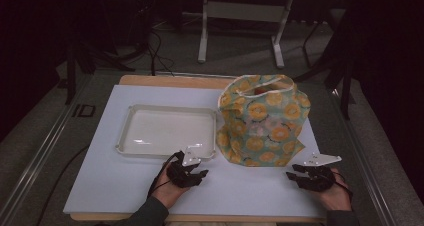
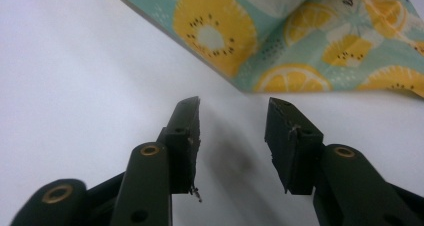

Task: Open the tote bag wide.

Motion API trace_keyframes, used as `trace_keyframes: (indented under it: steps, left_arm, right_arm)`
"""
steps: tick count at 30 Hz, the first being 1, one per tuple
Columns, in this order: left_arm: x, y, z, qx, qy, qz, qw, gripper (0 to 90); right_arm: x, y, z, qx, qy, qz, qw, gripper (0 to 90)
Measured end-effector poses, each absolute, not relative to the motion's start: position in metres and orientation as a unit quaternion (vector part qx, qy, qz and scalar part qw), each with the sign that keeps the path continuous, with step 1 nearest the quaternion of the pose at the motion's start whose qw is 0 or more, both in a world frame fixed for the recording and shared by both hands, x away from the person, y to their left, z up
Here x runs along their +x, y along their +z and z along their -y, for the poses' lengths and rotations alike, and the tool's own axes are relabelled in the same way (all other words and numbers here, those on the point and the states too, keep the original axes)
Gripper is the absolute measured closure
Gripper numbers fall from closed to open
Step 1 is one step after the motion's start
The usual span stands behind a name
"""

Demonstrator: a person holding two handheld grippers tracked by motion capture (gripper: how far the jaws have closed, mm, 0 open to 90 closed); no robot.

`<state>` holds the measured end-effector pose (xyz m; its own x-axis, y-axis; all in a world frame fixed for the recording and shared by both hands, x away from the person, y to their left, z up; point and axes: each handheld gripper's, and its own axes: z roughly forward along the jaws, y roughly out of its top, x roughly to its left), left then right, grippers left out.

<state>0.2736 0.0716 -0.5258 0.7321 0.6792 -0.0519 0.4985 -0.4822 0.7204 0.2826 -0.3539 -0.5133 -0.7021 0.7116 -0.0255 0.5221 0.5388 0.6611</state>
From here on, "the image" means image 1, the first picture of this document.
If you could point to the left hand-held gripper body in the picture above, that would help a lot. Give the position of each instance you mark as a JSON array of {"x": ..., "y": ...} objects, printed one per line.
[{"x": 182, "y": 177}]

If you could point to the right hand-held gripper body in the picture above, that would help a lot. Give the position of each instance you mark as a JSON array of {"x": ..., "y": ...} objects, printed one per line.
[{"x": 318, "y": 181}]

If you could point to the white plastic tray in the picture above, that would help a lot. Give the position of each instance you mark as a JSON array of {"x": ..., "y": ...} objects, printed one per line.
[{"x": 166, "y": 132}]

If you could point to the orange patterned cloth bag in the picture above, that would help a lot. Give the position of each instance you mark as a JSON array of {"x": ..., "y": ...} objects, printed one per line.
[{"x": 263, "y": 126}]

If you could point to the person's left hand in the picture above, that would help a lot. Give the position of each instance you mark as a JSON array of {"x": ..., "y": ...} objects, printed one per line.
[{"x": 165, "y": 192}]

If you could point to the person's right hand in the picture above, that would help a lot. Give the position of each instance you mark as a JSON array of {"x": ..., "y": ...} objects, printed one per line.
[{"x": 336, "y": 197}]

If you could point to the white board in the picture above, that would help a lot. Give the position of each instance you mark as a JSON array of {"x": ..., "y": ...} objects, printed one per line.
[{"x": 140, "y": 186}]

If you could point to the wooden table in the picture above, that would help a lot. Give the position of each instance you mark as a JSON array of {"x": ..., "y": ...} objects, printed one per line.
[{"x": 173, "y": 81}]

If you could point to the black stand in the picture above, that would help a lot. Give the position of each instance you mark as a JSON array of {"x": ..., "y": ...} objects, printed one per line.
[
  {"x": 71, "y": 72},
  {"x": 346, "y": 86}
]

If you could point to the white metal stand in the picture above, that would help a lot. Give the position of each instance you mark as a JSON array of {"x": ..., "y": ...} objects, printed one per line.
[{"x": 246, "y": 11}]

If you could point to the metal rail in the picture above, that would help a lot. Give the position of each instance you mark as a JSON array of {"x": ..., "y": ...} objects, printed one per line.
[
  {"x": 366, "y": 166},
  {"x": 36, "y": 162}
]

